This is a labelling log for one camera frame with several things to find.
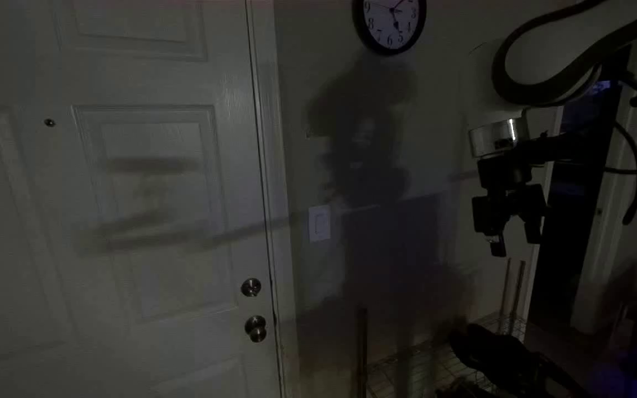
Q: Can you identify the thick black cable bundle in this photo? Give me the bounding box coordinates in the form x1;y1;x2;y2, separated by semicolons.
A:
491;0;637;110

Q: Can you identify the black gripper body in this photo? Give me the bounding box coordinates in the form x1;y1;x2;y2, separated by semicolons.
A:
470;181;548;240

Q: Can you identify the silver deadbolt lock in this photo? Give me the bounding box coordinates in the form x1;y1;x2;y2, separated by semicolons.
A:
239;277;262;302

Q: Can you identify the black bag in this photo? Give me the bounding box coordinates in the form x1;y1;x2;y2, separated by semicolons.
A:
446;323;592;398

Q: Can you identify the white wall light switch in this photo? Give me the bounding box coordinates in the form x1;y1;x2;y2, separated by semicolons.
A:
308;204;333;246

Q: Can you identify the white panel door with knob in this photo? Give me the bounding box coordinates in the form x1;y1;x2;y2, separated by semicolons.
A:
0;0;286;398

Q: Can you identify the round black-rimmed wall clock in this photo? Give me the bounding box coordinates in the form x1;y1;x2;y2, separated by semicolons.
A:
351;0;429;57

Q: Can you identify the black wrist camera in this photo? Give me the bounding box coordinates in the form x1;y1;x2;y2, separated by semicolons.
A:
476;156;535;191

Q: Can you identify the silver round door knob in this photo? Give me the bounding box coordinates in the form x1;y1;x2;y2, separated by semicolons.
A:
243;314;269;346

